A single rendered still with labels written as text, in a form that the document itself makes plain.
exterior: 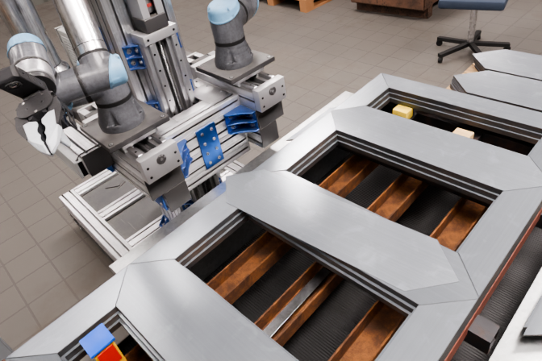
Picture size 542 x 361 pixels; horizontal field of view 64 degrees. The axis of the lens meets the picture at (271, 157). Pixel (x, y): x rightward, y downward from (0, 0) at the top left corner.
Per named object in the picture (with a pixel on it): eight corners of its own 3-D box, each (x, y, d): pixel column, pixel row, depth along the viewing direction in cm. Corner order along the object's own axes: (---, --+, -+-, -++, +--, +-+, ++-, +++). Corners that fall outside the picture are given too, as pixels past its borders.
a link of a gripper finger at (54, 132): (82, 159, 81) (72, 126, 86) (63, 141, 76) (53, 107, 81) (67, 167, 81) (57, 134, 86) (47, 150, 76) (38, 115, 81)
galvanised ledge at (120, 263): (381, 107, 199) (381, 101, 197) (144, 304, 133) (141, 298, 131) (345, 96, 212) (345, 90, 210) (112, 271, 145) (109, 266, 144)
